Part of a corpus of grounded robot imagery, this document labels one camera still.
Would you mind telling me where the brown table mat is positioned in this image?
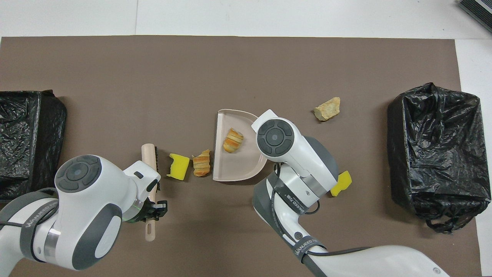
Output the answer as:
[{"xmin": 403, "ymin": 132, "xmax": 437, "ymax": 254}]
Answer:
[{"xmin": 0, "ymin": 35, "xmax": 483, "ymax": 277}]

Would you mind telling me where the large yellow sponge piece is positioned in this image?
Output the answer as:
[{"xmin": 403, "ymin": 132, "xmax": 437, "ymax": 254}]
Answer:
[{"xmin": 331, "ymin": 170, "xmax": 352, "ymax": 197}]

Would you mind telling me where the beige hand brush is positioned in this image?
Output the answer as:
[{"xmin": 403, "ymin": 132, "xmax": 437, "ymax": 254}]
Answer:
[{"xmin": 141, "ymin": 144, "xmax": 161, "ymax": 242}]

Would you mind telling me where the notched yellow sponge piece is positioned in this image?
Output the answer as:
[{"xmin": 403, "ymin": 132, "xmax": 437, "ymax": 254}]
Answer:
[{"xmin": 166, "ymin": 153, "xmax": 190, "ymax": 181}]

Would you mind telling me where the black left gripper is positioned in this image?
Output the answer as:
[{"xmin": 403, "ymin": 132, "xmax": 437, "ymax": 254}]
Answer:
[{"xmin": 136, "ymin": 199, "xmax": 168, "ymax": 224}]

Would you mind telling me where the pale flaky pastry piece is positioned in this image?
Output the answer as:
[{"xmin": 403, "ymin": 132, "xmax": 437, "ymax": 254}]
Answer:
[{"xmin": 192, "ymin": 149, "xmax": 212, "ymax": 177}]

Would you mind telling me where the dark ribbed panel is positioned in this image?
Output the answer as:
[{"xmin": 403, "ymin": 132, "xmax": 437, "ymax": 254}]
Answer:
[{"xmin": 457, "ymin": 0, "xmax": 492, "ymax": 33}]

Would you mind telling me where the striped croissant piece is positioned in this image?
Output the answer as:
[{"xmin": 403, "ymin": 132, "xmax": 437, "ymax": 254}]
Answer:
[{"xmin": 223, "ymin": 128, "xmax": 245, "ymax": 154}]

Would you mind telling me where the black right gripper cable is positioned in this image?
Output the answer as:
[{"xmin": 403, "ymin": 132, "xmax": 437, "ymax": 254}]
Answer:
[{"xmin": 269, "ymin": 164, "xmax": 369, "ymax": 256}]

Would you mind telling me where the black bag lined bin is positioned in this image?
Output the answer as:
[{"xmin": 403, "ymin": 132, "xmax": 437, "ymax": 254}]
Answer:
[
  {"xmin": 387, "ymin": 82, "xmax": 492, "ymax": 234},
  {"xmin": 0, "ymin": 90, "xmax": 68, "ymax": 202}
]

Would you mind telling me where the beige plastic dustpan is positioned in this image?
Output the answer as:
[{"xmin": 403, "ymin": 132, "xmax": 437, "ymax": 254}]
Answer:
[{"xmin": 212, "ymin": 109, "xmax": 268, "ymax": 182}]

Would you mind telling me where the pale bread chunk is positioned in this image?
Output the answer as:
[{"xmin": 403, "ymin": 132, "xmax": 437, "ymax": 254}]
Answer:
[{"xmin": 314, "ymin": 97, "xmax": 341, "ymax": 122}]

